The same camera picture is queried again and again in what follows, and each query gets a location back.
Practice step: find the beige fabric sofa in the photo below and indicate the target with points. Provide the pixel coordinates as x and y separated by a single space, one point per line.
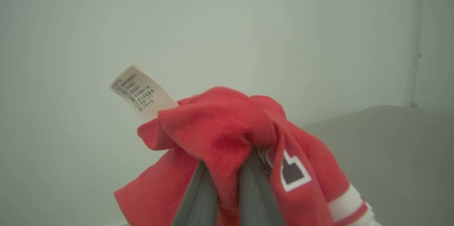
393 162

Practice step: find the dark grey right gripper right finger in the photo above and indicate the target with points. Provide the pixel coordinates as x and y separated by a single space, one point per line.
257 197

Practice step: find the red garment with white stripes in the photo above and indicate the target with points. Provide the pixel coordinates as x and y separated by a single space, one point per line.
230 155

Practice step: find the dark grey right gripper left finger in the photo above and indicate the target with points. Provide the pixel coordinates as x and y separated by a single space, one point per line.
198 201

